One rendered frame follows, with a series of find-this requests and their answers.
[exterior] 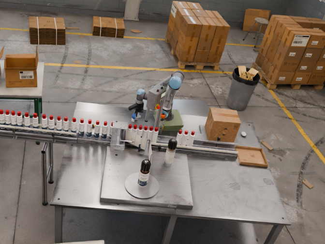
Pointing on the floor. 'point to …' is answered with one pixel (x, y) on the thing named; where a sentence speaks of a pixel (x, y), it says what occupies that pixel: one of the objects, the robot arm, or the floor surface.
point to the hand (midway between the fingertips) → (135, 116)
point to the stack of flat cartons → (47, 30)
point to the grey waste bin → (239, 95)
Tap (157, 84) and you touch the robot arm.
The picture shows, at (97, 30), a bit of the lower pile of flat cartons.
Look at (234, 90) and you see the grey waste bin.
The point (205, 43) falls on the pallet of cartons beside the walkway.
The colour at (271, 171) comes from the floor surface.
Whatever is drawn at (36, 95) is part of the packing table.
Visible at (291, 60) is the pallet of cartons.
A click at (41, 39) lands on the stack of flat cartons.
